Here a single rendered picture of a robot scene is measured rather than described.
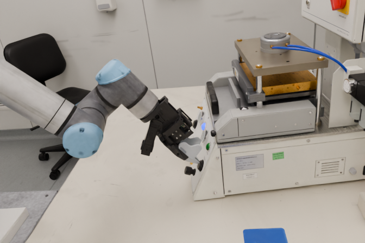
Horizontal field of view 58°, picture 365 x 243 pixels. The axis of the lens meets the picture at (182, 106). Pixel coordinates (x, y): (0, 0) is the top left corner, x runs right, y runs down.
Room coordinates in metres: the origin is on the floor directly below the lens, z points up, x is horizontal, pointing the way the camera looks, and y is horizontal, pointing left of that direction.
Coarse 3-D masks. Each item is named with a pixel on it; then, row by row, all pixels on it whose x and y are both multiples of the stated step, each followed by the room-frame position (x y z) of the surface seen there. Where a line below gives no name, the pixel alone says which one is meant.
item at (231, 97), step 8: (216, 88) 0.97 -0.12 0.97; (224, 88) 0.96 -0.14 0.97; (232, 88) 0.86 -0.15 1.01; (240, 88) 0.94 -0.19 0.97; (208, 96) 0.92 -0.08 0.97; (224, 96) 0.90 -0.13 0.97; (232, 96) 0.87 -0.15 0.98; (240, 96) 0.89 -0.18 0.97; (224, 104) 0.85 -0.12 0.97; (232, 104) 0.84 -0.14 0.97; (240, 104) 0.79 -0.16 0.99; (248, 104) 0.83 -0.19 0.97; (224, 112) 0.80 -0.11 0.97; (320, 112) 0.75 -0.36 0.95; (216, 120) 0.76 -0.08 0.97
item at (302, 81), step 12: (300, 72) 0.83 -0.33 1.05; (252, 84) 0.79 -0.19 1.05; (264, 84) 0.78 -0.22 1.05; (276, 84) 0.77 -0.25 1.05; (288, 84) 0.76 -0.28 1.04; (300, 84) 0.76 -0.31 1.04; (312, 84) 0.76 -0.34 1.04; (276, 96) 0.76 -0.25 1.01; (288, 96) 0.76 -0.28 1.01; (300, 96) 0.76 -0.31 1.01
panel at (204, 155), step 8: (208, 112) 0.90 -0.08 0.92; (208, 120) 0.86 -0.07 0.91; (192, 128) 1.02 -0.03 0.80; (200, 128) 0.91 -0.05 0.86; (208, 128) 0.83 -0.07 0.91; (192, 136) 0.98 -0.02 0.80; (200, 136) 0.88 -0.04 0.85; (200, 144) 0.84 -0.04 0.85; (200, 152) 0.81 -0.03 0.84; (208, 152) 0.74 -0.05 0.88; (208, 160) 0.72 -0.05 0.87; (192, 168) 0.83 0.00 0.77; (192, 176) 0.79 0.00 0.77; (200, 176) 0.72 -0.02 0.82; (192, 184) 0.76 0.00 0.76; (192, 192) 0.73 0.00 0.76
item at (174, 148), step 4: (168, 144) 0.72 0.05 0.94; (176, 144) 0.73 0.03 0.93; (168, 148) 0.71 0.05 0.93; (172, 148) 0.71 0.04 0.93; (176, 148) 0.71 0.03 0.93; (172, 152) 0.71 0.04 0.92; (176, 152) 0.71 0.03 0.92; (180, 152) 0.72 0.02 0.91; (180, 156) 0.71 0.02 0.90; (184, 156) 0.72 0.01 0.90; (184, 160) 0.72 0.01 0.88
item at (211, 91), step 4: (208, 84) 0.92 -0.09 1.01; (212, 84) 0.92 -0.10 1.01; (208, 88) 0.89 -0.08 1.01; (212, 88) 0.88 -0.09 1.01; (208, 92) 0.87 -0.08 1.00; (212, 92) 0.85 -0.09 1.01; (212, 96) 0.83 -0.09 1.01; (216, 96) 0.83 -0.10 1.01; (212, 100) 0.80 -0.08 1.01; (216, 100) 0.80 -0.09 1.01; (212, 104) 0.80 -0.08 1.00; (216, 104) 0.80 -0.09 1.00; (212, 108) 0.80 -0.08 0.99; (216, 108) 0.80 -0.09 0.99; (212, 112) 0.80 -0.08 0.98; (216, 112) 0.80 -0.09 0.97
